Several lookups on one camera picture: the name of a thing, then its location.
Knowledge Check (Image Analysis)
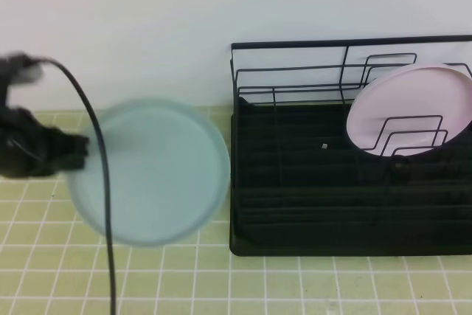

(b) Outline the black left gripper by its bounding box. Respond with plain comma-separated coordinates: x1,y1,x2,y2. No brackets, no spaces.
1,106,89,179

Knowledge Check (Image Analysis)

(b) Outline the light blue round plate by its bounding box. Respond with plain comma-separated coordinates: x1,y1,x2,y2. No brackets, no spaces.
67,97,232,248

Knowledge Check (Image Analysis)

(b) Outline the pink round plate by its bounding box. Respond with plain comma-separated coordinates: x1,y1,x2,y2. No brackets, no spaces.
346,64,471,157

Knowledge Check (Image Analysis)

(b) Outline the black thick camera cable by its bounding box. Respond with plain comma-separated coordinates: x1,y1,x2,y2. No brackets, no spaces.
36,55,118,315

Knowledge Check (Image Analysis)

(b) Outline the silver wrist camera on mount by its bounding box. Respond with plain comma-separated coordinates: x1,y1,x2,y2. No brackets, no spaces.
1,52,42,107

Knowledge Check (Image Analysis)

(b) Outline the black wire dish rack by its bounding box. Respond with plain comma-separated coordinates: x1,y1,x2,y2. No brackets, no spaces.
229,35,471,257

